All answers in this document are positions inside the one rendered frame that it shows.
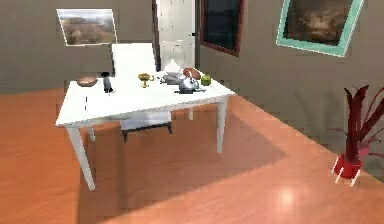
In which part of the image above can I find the brown bowl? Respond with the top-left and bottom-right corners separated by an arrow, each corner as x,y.
76,76 -> 99,88

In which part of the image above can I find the red house plant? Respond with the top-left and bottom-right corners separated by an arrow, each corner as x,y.
328,84 -> 384,188

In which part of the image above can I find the golden cup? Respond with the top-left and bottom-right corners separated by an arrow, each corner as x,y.
137,72 -> 156,89

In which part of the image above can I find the white chair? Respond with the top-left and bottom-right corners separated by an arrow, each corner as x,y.
110,41 -> 174,144

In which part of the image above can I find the white table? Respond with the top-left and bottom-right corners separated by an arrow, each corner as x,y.
54,67 -> 236,192

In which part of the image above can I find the brown framed dark picture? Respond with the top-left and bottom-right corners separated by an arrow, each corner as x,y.
199,0 -> 246,58

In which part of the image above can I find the silver kettle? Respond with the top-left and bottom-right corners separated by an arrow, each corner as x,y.
174,75 -> 207,95

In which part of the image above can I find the teal framed dark picture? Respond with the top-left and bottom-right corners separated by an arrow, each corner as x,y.
275,0 -> 365,58

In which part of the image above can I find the grey pan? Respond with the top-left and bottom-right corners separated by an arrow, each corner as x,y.
158,74 -> 185,86

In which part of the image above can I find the brown bread loaf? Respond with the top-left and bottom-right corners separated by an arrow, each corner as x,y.
182,67 -> 203,81

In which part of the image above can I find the white framed landscape picture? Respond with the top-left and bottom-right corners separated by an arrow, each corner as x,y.
55,8 -> 118,47

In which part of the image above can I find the white vase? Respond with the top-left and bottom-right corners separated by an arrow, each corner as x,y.
164,58 -> 182,77

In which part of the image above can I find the white room door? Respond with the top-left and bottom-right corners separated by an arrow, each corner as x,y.
155,0 -> 197,73

